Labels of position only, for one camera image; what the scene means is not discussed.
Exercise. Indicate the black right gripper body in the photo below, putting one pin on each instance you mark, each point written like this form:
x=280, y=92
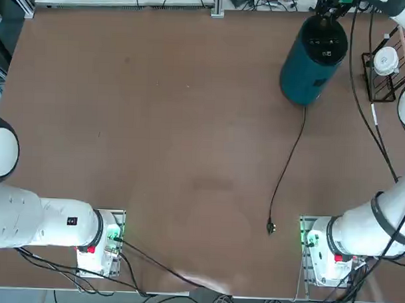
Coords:
x=331, y=1

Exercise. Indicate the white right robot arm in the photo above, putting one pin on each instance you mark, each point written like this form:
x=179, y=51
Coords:
x=359, y=226

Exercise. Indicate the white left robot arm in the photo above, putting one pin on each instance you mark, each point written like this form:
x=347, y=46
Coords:
x=27, y=218

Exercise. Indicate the green cylindrical air fryer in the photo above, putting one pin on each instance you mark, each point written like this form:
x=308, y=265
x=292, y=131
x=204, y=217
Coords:
x=300, y=75

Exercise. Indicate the white cup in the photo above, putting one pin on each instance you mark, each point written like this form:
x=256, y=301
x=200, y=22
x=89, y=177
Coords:
x=385, y=59

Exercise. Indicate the aluminium frame post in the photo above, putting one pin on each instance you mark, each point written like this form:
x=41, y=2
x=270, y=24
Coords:
x=218, y=5

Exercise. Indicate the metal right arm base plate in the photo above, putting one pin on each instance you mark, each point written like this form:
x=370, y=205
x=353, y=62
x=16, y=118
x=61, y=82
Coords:
x=304, y=225

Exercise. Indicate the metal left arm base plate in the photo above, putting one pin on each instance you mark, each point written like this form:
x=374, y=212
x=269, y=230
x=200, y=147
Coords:
x=120, y=218

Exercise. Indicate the aluminium frame rail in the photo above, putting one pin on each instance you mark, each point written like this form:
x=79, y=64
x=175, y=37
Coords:
x=23, y=2

